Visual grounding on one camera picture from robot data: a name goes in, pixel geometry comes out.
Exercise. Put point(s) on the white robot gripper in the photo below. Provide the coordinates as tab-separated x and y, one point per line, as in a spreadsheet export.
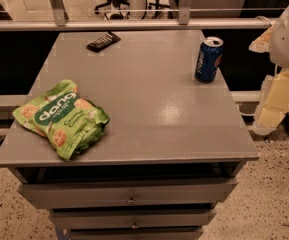
273	105

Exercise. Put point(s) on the blue pepsi can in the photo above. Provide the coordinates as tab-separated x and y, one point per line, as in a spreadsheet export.
209	58

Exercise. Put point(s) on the black rxbar chocolate bar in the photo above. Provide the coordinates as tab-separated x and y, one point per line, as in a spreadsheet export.
103	42

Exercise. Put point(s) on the grey drawer cabinet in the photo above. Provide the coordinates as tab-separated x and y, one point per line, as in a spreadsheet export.
164	124

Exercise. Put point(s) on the black office chair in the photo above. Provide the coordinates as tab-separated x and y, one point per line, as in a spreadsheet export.
114	13

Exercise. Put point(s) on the bottom grey drawer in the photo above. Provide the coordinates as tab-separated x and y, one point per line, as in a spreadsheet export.
139	234

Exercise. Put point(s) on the grey drawer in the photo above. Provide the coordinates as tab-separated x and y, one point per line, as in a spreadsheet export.
132	219
139	234
123	194

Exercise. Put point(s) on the green dang chips bag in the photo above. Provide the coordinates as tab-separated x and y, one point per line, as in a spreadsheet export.
69	122

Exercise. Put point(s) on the grey metal railing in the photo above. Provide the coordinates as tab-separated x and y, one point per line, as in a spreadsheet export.
53	15

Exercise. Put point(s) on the top grey drawer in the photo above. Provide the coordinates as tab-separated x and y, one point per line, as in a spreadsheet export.
123	194

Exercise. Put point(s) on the middle grey drawer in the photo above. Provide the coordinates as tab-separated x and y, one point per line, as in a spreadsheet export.
132	219

